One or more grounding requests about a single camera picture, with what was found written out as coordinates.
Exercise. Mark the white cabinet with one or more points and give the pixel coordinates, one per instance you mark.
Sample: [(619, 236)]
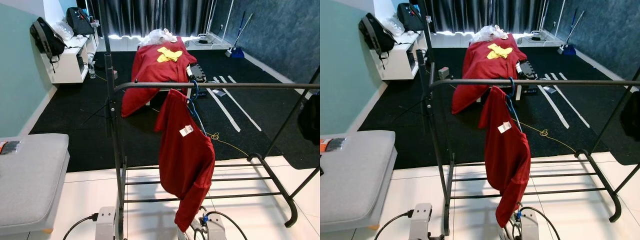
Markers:
[(67, 65), (400, 62)]

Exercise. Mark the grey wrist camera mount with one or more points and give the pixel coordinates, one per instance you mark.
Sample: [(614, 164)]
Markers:
[(105, 222), (420, 222), (527, 225), (216, 227)]

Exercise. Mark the red t-shirt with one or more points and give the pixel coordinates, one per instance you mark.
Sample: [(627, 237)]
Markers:
[(185, 160), (505, 150)]

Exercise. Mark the black backpack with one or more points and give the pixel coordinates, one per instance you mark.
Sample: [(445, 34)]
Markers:
[(376, 34), (46, 37)]

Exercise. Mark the small black bag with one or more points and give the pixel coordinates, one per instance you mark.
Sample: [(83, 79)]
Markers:
[(410, 17), (80, 21)]

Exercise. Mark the small grey box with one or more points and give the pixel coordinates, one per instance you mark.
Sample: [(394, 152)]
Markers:
[(115, 74), (443, 73)]

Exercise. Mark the red cloth yellow logo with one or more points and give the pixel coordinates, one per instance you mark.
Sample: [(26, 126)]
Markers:
[(150, 70), (480, 67)]

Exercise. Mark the dark curtain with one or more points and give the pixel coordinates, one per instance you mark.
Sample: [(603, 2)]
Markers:
[(150, 15), (485, 14)]

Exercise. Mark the grey upholstered ottoman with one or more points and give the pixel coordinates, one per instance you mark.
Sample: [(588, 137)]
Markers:
[(30, 180), (355, 177)]

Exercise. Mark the black garment white band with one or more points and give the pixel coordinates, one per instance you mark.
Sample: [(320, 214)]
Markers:
[(311, 120), (631, 115)]

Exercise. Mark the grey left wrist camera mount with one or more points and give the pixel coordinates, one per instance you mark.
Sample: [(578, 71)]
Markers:
[(420, 222), (105, 222)]

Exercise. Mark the black metal clothes rack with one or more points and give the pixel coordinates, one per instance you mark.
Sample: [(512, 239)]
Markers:
[(540, 81), (210, 85)]

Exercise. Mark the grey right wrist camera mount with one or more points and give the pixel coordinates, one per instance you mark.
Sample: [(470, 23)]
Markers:
[(216, 227), (527, 225)]

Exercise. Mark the blue broom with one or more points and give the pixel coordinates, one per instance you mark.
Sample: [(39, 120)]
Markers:
[(567, 47), (236, 50)]

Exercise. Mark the orange black package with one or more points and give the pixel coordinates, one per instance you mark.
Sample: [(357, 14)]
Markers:
[(7, 147), (332, 145)]

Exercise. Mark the white plastic bag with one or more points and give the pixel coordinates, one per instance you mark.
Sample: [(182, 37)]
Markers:
[(490, 33), (159, 36)]

